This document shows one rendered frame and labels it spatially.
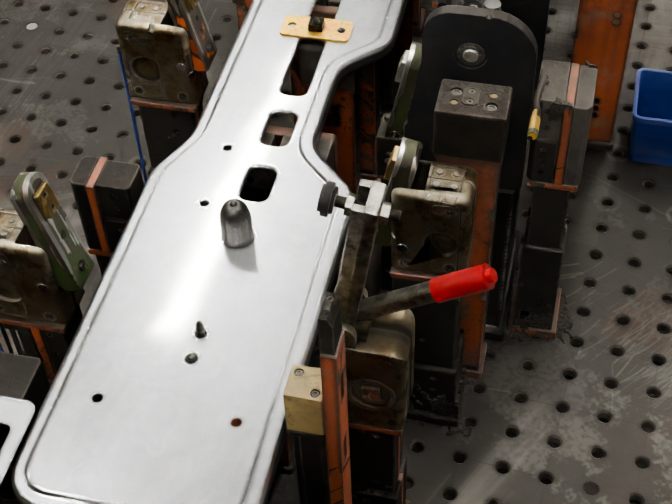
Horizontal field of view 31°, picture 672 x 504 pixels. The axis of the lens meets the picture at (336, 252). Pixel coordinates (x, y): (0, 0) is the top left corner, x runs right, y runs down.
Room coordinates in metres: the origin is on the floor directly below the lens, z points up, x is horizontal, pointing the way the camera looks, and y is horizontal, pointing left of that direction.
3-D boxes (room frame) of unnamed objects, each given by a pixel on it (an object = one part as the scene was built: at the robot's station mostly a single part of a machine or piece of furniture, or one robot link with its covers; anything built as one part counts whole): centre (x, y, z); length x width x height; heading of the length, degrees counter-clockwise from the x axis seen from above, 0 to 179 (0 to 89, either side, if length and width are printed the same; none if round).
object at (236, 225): (0.82, 0.10, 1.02); 0.03 x 0.03 x 0.07
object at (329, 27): (1.14, 0.01, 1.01); 0.08 x 0.04 x 0.01; 75
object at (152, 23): (1.13, 0.19, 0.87); 0.12 x 0.09 x 0.35; 75
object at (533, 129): (0.89, -0.21, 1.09); 0.10 x 0.01 x 0.01; 165
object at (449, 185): (0.81, -0.10, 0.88); 0.11 x 0.09 x 0.37; 75
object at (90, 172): (0.93, 0.25, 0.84); 0.11 x 0.08 x 0.29; 75
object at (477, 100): (0.87, -0.14, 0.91); 0.07 x 0.05 x 0.42; 75
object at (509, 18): (1.00, -0.16, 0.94); 0.18 x 0.13 x 0.49; 165
